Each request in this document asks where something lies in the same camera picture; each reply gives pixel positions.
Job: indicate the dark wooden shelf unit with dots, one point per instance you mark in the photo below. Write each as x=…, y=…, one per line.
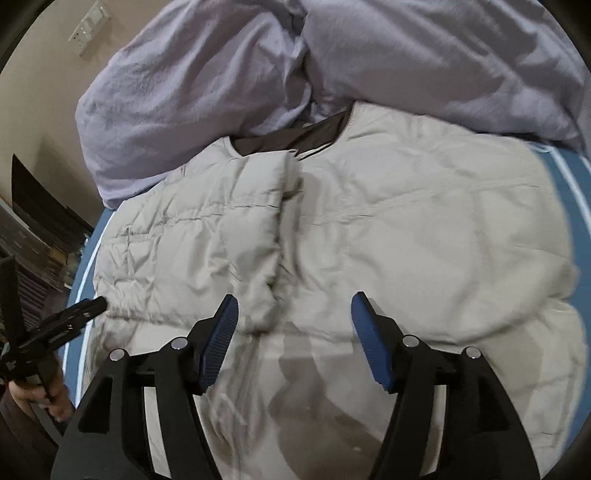
x=41, y=230

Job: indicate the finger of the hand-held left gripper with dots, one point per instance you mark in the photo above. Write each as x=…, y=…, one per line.
x=87, y=309

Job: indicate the person's left forearm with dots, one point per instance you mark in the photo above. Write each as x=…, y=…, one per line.
x=21, y=443

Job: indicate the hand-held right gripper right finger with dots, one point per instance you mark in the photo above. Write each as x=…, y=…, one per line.
x=371, y=344

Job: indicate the person's left hand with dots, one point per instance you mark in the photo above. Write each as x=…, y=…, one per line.
x=57, y=397

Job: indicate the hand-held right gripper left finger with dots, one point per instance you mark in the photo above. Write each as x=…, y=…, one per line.
x=218, y=344

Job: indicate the beige puffer jacket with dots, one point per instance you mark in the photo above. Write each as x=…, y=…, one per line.
x=392, y=221

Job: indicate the purple duvet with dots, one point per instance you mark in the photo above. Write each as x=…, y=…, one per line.
x=194, y=83

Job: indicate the white wall socket panel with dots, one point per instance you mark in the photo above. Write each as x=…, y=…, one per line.
x=90, y=27

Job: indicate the blue striped bed sheet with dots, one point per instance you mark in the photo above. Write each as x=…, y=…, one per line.
x=561, y=189

